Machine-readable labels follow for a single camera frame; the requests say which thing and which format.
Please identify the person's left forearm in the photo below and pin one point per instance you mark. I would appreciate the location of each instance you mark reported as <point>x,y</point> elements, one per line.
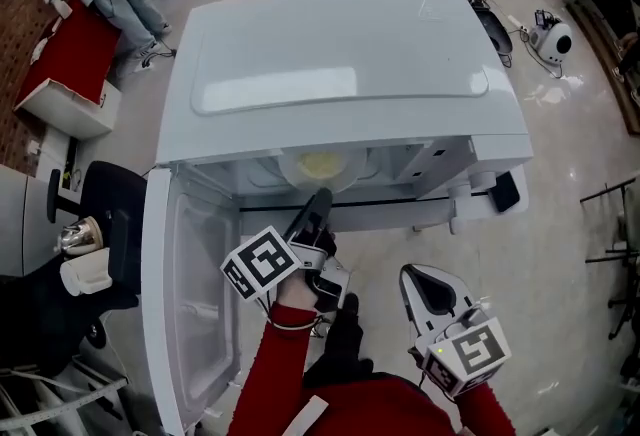
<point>275,364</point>

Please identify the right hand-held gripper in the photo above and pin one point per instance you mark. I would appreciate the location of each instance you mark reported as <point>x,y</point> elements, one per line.
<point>475,351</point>

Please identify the person's black leg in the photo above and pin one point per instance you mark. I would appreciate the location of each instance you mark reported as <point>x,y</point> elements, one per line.
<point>342,339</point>

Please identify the person's red torso clothing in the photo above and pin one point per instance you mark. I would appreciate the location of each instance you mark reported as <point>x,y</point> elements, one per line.
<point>380,406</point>

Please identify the white round device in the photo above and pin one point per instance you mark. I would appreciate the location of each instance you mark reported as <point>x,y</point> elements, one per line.
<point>552,41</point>

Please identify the red and white box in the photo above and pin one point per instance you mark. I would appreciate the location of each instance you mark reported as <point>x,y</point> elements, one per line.
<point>70,59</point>

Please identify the white perforated rails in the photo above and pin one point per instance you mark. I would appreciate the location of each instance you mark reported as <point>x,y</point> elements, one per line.
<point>55,404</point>

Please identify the yellow food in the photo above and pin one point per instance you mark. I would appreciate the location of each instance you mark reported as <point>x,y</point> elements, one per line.
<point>322,163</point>

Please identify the clear plastic bowl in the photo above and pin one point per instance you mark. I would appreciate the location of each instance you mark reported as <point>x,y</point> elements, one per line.
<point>300,181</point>

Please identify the dark wooden cabinet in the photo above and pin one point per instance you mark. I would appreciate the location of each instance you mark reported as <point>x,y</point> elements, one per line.
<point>612,14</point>

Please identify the silver kettle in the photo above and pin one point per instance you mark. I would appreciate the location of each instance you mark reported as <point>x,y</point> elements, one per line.
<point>80,236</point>

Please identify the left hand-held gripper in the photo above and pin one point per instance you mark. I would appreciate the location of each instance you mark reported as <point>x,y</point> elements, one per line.
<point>260,264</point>

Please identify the black phone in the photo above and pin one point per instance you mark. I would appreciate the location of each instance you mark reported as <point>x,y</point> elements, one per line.
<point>504,191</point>

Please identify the black office chair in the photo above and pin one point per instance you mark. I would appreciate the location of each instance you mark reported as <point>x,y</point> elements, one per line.
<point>117,204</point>

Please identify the black metal stand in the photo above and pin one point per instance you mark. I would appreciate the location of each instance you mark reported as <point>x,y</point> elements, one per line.
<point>622,254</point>

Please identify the person's right forearm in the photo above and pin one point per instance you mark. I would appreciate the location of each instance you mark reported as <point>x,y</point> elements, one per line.
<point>487,411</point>

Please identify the white cup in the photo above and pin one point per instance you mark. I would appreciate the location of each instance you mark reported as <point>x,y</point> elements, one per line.
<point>87,274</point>

